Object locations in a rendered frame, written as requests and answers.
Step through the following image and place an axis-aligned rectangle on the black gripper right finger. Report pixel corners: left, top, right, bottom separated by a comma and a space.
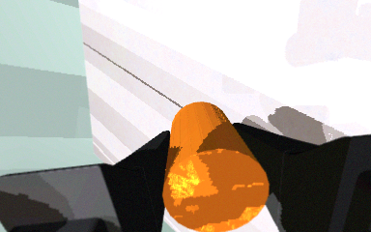
232, 123, 371, 232

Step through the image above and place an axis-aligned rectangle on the orange cylinder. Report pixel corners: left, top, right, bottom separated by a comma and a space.
162, 101, 269, 232

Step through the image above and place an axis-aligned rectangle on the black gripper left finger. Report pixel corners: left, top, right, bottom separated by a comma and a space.
0, 130, 170, 232

